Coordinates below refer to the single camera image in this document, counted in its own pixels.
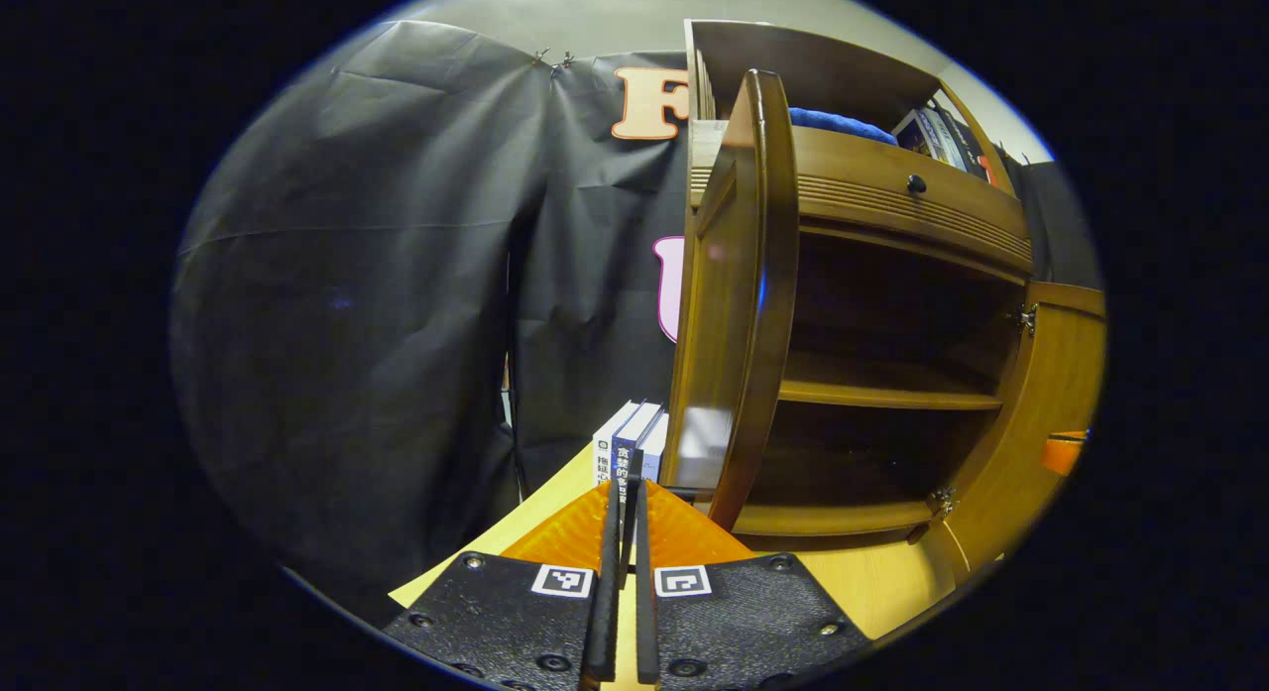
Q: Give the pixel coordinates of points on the dark blue paperback book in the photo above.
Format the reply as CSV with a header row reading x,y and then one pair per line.
x,y
625,453

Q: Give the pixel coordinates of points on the white paperback book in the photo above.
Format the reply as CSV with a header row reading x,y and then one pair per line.
x,y
654,443
605,453

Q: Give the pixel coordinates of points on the blue towel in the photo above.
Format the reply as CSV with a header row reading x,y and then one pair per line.
x,y
843,126

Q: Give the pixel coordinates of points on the blue cover book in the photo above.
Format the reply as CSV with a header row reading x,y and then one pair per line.
x,y
910,131

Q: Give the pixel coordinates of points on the wooden shoe cabinet door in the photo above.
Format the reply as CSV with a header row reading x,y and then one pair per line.
x,y
1051,374
734,275

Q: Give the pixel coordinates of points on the black backdrop cloth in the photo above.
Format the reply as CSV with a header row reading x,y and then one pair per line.
x,y
347,275

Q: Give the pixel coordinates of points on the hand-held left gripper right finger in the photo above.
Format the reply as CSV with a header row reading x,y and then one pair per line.
x,y
744,622

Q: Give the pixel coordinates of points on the wooden drawer with black knob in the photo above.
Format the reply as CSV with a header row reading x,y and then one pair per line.
x,y
863,171

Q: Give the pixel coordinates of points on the white spine book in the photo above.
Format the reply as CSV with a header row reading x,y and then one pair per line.
x,y
944,138

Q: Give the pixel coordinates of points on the wooden double-door shoe cabinet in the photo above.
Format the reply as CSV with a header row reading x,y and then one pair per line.
x,y
872,386

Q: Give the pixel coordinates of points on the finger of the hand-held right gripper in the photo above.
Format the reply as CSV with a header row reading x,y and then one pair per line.
x,y
1063,455

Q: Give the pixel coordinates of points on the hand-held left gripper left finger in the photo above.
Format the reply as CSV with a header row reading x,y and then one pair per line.
x,y
516,622

